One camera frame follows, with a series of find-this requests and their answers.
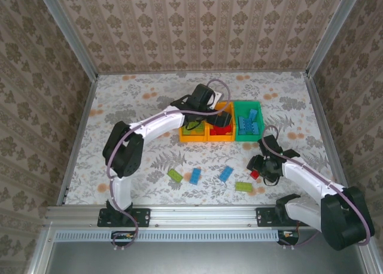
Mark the green plastic bin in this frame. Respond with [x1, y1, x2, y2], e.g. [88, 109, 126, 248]
[233, 100, 265, 143]

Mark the floral patterned table cover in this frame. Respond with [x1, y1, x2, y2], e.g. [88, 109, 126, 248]
[64, 71, 344, 206]

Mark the grey metal base panel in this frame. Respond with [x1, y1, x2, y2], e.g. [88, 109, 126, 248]
[26, 227, 383, 274]

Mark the thin black right gripper cable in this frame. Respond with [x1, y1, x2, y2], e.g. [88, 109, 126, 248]
[262, 173, 281, 187]

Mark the thin aluminium rail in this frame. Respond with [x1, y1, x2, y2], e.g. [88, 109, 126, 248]
[97, 69, 308, 76]

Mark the aluminium side rail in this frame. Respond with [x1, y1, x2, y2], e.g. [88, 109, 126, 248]
[56, 75, 99, 206]
[302, 72, 354, 206]

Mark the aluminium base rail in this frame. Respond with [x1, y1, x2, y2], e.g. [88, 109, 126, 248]
[44, 204, 367, 232]

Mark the white slotted cable duct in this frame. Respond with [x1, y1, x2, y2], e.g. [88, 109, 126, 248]
[55, 229, 281, 243]

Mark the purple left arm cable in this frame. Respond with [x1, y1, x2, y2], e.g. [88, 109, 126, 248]
[107, 78, 232, 252]

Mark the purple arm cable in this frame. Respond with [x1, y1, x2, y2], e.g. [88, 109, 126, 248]
[258, 124, 376, 251]
[107, 78, 232, 252]

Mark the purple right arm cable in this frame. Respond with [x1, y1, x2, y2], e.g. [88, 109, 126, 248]
[258, 124, 376, 251]

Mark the aluminium frame post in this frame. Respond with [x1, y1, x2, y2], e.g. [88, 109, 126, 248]
[305, 0, 364, 77]
[35, 0, 99, 79]

